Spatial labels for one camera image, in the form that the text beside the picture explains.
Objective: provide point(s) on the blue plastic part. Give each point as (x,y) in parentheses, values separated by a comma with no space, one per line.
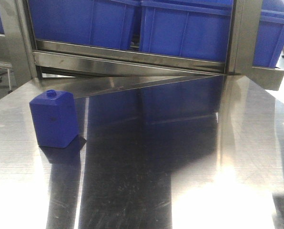
(54,117)

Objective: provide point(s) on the blue bin middle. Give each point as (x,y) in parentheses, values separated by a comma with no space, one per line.
(191,29)

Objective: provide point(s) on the metal cart with wheels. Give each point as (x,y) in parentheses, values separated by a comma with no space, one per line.
(6,67)

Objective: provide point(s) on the blue bin far right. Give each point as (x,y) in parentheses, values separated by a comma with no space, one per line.
(270,37)

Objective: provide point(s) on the stainless steel shelf frame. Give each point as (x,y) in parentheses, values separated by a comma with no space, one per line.
(31,58)

